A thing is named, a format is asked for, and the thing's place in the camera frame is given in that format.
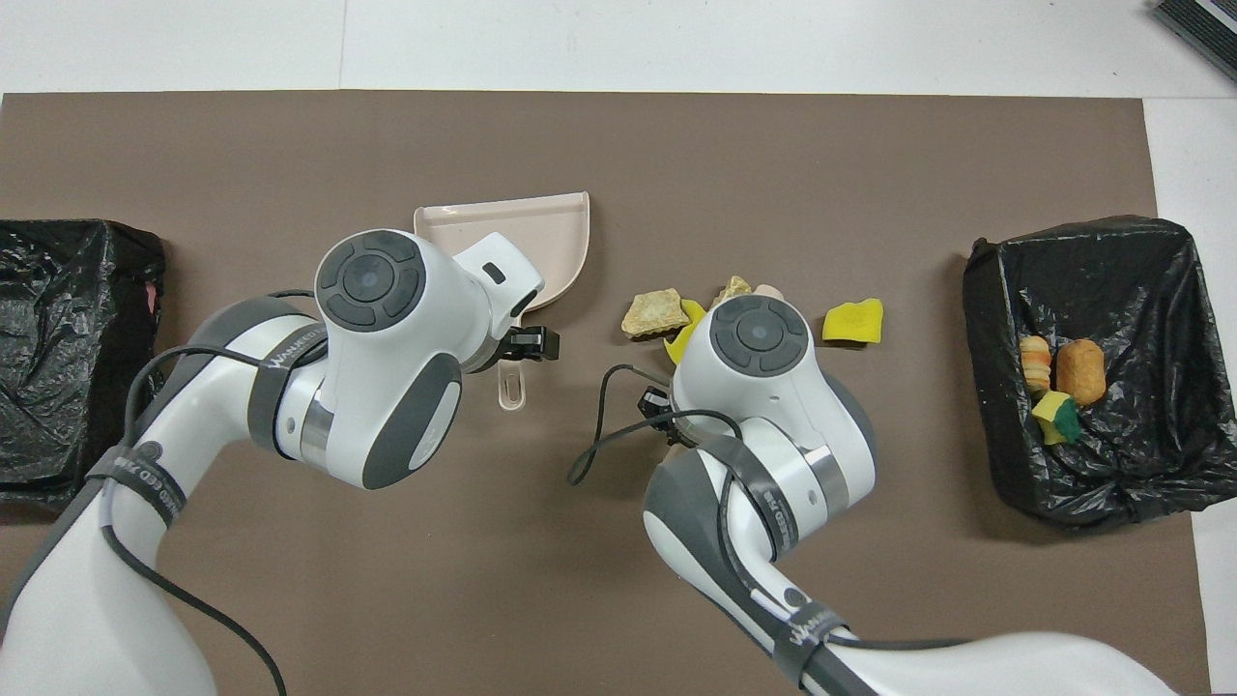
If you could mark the brown paper table mat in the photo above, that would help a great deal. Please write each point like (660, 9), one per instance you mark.
(483, 580)

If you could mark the black bagged bin pink spot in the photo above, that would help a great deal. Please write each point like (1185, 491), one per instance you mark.
(58, 338)

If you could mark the striped croissant toy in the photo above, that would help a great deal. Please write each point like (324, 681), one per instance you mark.
(1034, 362)

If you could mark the notched yellow sponge piece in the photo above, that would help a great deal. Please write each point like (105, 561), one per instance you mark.
(688, 333)

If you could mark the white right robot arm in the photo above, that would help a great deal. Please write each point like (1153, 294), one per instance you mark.
(763, 425)

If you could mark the yellow green sponge piece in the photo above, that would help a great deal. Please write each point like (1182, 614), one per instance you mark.
(1056, 418)

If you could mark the brown bread roll toy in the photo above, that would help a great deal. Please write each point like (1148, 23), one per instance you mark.
(1080, 370)

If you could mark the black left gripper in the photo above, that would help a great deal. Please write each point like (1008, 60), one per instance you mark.
(532, 343)

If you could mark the black ribbed grille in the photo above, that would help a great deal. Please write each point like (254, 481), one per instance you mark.
(1198, 29)

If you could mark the beige plastic dustpan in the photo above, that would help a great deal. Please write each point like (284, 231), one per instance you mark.
(551, 242)

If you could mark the chunky beige stone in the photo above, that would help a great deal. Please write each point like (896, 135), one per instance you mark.
(732, 290)

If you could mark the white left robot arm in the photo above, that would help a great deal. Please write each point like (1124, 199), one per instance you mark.
(387, 387)

